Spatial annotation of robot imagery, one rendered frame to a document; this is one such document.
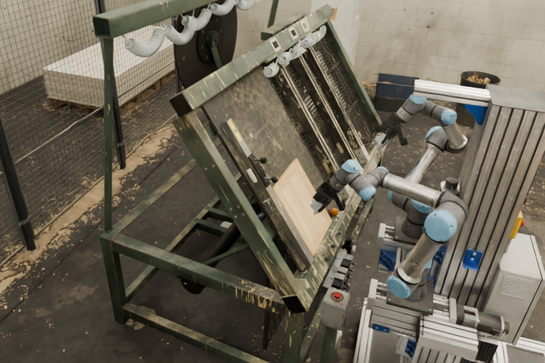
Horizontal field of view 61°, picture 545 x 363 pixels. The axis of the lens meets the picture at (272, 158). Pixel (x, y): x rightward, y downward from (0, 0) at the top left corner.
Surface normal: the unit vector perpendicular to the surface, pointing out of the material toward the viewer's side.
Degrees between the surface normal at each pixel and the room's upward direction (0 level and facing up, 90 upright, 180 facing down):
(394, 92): 90
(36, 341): 0
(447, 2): 90
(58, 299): 0
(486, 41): 90
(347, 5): 90
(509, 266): 0
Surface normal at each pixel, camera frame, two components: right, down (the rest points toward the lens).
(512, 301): -0.29, 0.48
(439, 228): -0.63, 0.25
